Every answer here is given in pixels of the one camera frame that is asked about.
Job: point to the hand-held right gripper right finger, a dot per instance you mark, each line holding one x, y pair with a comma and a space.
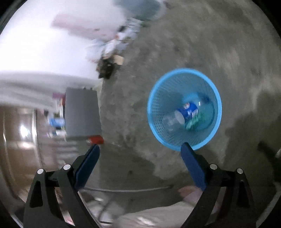
193, 166

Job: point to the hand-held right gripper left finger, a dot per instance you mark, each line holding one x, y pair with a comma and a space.
87, 166

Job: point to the blue mesh wastebasket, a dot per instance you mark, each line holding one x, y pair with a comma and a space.
160, 105

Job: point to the green snack wrapper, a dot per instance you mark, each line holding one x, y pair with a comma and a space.
197, 120

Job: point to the blue and white bottle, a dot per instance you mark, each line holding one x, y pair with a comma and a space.
56, 123

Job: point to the grey cabinet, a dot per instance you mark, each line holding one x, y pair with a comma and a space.
82, 111

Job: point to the clear bottle with blue label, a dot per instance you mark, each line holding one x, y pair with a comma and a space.
186, 111

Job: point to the dark bag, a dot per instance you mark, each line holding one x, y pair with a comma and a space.
105, 68

